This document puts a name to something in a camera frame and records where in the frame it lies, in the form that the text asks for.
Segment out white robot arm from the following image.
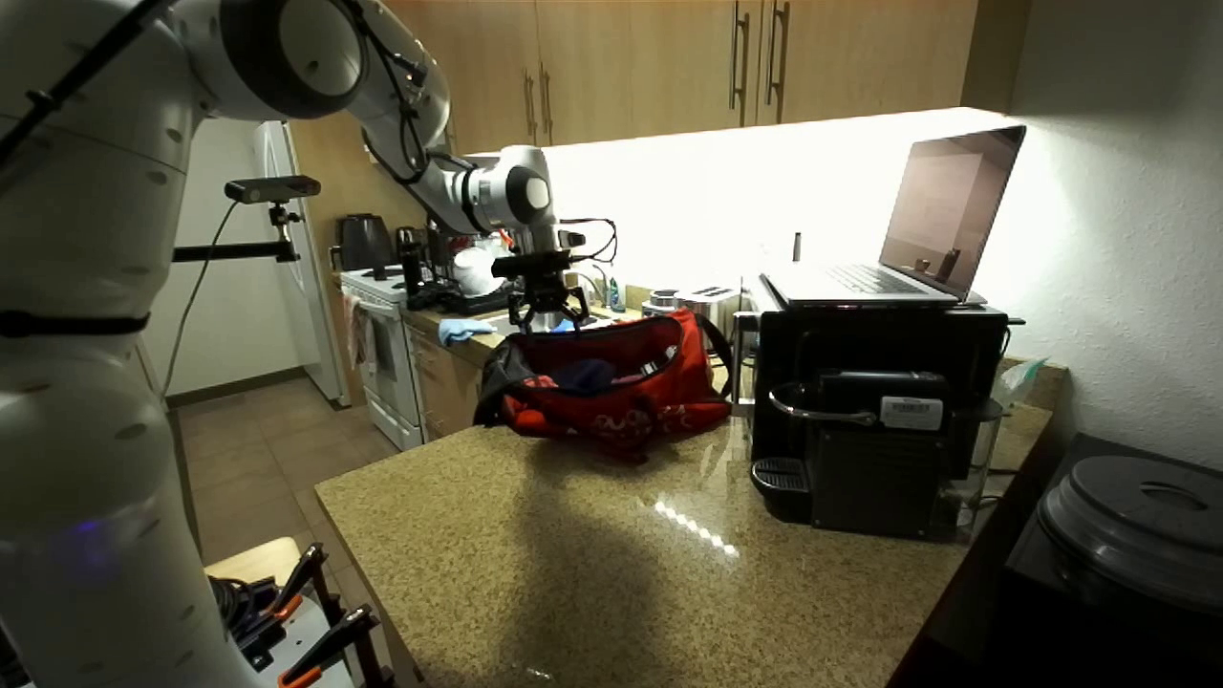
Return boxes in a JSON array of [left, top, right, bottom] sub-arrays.
[[0, 0, 555, 688]]

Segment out wooden upper cabinets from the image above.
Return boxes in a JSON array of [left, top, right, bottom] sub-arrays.
[[386, 0, 982, 150]]

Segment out black kettle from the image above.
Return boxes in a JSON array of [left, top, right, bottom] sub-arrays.
[[336, 212, 395, 270]]

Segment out open laptop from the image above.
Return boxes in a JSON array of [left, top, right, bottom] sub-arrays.
[[762, 126, 1024, 308]]

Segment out red and black bag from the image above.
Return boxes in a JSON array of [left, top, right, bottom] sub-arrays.
[[475, 308, 732, 462]]

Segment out black coffee machine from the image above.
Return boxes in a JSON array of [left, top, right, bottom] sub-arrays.
[[749, 307, 1009, 538]]

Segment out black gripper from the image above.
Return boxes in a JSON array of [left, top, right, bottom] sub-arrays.
[[493, 253, 590, 328]]

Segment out grey round appliance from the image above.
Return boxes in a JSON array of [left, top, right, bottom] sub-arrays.
[[1038, 456, 1223, 614]]

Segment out tools with orange handles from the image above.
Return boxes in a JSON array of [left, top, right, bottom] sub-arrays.
[[205, 538, 395, 688]]

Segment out white stove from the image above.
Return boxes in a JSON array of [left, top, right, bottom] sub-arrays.
[[341, 266, 428, 450]]

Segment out black camera on stand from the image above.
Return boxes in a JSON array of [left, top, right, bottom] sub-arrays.
[[169, 173, 326, 266]]

